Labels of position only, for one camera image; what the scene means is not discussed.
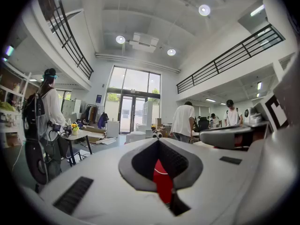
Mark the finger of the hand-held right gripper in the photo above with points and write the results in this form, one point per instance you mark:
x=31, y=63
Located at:
x=218, y=140
x=234, y=128

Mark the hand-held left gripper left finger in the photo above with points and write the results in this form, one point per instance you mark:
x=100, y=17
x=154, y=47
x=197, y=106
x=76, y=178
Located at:
x=105, y=177

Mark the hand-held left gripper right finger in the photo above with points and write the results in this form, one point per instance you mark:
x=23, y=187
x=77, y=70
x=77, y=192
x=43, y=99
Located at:
x=211, y=177

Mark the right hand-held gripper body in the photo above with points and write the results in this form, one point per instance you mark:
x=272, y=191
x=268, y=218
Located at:
x=276, y=111

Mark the black office chair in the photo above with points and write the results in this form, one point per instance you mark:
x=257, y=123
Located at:
x=203, y=124

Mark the pile of white planks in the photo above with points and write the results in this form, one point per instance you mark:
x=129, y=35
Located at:
x=109, y=140

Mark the dark blue chair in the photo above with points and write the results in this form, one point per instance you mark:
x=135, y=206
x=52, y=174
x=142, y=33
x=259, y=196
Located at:
x=73, y=152

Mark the flat cardboard box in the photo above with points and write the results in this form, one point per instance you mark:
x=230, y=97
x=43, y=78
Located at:
x=93, y=135

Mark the red tablecloth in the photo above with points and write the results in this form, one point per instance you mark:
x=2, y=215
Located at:
x=162, y=184

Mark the white low cabinet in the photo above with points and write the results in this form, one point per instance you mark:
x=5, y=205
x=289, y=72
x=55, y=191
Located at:
x=113, y=129

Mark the grey table with black legs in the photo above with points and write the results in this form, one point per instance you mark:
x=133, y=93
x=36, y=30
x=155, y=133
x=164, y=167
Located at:
x=77, y=136

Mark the purple hanging jacket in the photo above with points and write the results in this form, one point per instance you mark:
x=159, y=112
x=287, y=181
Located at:
x=102, y=121

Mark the white capsule pet carrier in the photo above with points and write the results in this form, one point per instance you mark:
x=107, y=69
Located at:
x=160, y=135
x=154, y=135

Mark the sunflower bouquet in vase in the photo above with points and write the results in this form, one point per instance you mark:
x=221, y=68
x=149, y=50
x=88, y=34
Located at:
x=75, y=127

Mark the clothes rack with garments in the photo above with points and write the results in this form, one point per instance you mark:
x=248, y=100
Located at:
x=91, y=114

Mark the clear plastic bottle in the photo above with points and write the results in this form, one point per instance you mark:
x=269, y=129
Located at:
x=69, y=123

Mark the glass entrance door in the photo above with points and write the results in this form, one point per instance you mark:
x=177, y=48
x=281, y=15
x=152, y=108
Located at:
x=126, y=114

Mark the black balcony railing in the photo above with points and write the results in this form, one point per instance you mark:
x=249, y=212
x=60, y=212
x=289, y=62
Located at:
x=246, y=50
x=70, y=37

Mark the small blue screen device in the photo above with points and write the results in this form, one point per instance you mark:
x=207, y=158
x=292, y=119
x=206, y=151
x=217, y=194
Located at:
x=57, y=127

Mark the black oval hanging bag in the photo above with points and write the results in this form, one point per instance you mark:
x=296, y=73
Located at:
x=35, y=163

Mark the tall white cube shelf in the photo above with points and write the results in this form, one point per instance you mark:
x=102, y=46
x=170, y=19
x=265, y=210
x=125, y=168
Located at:
x=147, y=112

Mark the white locker cabinet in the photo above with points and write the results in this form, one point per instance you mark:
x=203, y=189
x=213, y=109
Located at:
x=70, y=108

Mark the large side window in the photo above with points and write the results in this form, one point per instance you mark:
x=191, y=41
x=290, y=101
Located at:
x=64, y=95

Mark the black backpack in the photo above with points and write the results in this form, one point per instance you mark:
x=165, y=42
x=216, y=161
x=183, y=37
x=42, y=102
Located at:
x=32, y=111

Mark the round ceiling light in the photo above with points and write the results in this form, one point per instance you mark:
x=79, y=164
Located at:
x=171, y=52
x=120, y=39
x=204, y=10

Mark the large window above door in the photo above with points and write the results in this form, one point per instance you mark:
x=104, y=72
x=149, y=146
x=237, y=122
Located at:
x=136, y=78

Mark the ceiling tube light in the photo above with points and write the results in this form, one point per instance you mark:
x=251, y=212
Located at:
x=257, y=10

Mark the white display shelf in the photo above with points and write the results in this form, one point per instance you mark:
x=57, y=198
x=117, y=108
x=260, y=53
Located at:
x=9, y=116

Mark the ceiling air conditioner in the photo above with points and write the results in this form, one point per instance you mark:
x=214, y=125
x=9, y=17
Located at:
x=143, y=42

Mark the blue wall poster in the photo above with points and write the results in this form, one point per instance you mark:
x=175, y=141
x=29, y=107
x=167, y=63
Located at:
x=99, y=99

